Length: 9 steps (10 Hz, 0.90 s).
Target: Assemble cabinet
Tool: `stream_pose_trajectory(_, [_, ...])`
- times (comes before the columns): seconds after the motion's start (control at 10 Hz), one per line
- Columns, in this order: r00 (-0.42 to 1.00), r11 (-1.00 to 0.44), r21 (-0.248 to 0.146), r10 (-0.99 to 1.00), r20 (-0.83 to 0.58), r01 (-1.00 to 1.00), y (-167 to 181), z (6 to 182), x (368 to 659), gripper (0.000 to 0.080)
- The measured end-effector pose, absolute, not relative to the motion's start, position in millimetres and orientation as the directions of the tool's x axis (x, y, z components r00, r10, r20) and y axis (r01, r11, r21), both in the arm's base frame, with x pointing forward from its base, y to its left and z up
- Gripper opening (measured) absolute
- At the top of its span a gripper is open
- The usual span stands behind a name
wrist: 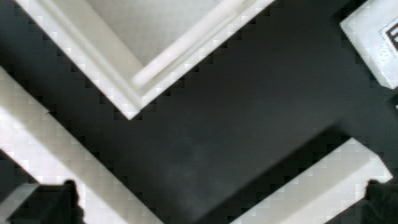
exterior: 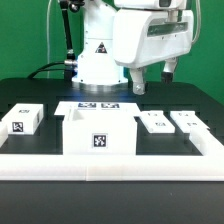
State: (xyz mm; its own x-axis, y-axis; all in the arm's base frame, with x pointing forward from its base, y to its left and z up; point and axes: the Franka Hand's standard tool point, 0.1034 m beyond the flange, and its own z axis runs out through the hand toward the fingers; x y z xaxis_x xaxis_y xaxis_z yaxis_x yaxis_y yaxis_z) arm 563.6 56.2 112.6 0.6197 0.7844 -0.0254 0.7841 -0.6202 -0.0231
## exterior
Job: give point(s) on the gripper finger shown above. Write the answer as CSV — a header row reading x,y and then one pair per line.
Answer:
x,y
138,80
169,70

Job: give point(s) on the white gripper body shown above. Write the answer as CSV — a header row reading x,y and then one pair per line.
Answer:
x,y
141,38

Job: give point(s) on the white cabinet door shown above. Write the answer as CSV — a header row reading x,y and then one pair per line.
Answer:
x,y
186,120
156,122

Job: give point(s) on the white cabinet body box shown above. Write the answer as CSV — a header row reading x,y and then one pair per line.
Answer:
x,y
92,132

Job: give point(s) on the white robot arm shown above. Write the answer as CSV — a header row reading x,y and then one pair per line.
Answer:
x,y
96,68

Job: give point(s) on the white cabinet top block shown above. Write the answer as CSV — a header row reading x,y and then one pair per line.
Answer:
x,y
24,118

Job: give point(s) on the white marker sheet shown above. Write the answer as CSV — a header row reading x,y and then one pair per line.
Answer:
x,y
63,107

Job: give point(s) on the white U-shaped frame fence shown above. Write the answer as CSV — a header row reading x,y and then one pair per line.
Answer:
x,y
208,166

